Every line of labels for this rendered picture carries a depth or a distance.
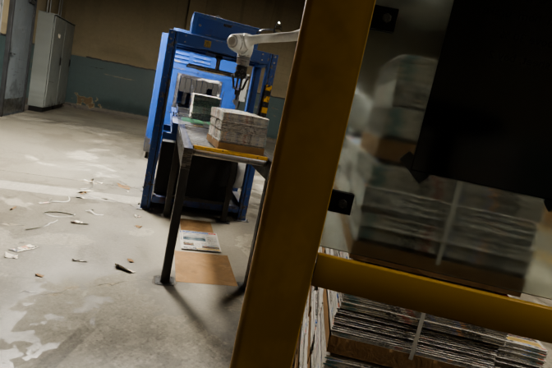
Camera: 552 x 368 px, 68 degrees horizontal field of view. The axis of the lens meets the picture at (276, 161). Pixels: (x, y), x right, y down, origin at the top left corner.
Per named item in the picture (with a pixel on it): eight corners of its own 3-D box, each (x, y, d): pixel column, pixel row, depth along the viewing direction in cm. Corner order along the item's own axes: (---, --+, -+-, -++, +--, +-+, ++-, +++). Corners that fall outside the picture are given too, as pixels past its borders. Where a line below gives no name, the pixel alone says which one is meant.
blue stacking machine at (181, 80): (232, 172, 609) (259, 30, 581) (141, 158, 573) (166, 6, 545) (219, 154, 752) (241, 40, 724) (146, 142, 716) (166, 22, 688)
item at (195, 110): (218, 123, 433) (222, 98, 429) (189, 117, 425) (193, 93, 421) (213, 120, 469) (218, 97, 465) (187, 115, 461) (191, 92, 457)
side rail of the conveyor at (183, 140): (189, 169, 227) (193, 148, 226) (179, 167, 226) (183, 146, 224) (181, 137, 355) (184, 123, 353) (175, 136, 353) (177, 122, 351)
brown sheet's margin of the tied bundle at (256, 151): (263, 156, 248) (264, 149, 248) (217, 149, 238) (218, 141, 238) (255, 151, 263) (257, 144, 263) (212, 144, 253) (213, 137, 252)
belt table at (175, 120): (244, 145, 370) (246, 135, 368) (170, 133, 352) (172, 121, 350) (232, 135, 436) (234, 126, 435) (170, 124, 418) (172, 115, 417)
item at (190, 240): (222, 252, 297) (222, 251, 296) (181, 249, 289) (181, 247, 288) (216, 234, 332) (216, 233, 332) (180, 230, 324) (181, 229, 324)
